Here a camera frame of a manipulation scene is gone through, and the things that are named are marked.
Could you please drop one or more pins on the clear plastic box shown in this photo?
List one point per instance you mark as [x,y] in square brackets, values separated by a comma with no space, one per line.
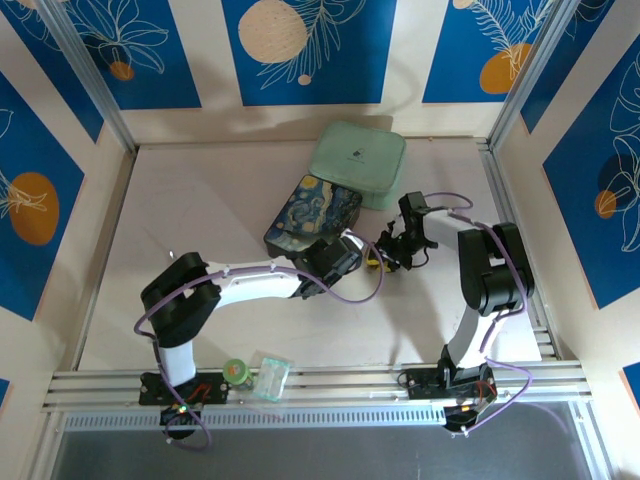
[271,378]

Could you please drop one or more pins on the blue floral wall poster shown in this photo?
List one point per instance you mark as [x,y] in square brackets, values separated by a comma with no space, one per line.
[600,175]
[150,55]
[480,50]
[310,50]
[35,200]

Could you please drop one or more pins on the aluminium frame rail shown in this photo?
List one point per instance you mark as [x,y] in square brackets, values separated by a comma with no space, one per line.
[340,385]

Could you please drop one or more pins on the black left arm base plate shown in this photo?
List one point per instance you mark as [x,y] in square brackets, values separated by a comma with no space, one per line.
[212,390]

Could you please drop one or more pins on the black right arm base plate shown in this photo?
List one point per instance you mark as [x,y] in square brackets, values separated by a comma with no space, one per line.
[422,385]

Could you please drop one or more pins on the aluminium frame post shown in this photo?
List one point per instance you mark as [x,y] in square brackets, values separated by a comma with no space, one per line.
[532,75]
[87,75]

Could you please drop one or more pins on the mint green zip case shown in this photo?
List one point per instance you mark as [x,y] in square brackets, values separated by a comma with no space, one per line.
[360,155]

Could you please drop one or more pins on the green-lidded small jar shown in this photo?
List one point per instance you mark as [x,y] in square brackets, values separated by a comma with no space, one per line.
[235,372]

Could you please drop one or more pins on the aluminium side rail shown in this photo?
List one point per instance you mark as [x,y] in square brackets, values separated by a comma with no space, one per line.
[505,190]

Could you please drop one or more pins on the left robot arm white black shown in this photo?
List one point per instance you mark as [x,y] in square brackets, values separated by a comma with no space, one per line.
[255,289]

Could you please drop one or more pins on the starry night painted box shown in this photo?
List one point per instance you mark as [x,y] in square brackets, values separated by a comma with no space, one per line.
[315,215]

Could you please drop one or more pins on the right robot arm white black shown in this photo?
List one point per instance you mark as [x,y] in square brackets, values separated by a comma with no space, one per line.
[470,330]

